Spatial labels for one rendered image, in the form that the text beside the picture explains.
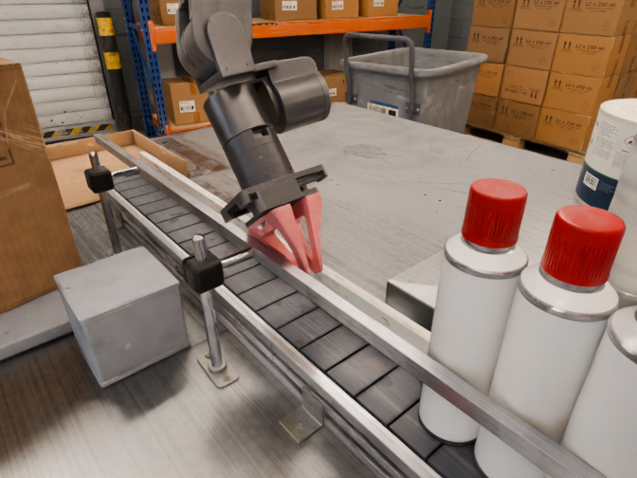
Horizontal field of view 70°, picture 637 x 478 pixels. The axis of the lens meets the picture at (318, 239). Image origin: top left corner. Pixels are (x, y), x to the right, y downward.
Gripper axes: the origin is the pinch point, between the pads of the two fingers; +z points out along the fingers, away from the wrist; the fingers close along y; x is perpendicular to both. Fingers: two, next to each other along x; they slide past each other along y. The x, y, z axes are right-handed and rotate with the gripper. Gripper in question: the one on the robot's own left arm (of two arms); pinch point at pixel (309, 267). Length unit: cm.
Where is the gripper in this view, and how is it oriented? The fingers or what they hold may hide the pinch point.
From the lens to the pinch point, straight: 46.4
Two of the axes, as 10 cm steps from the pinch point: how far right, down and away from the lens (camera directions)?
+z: 4.3, 9.0, -0.3
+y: 7.6, -3.4, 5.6
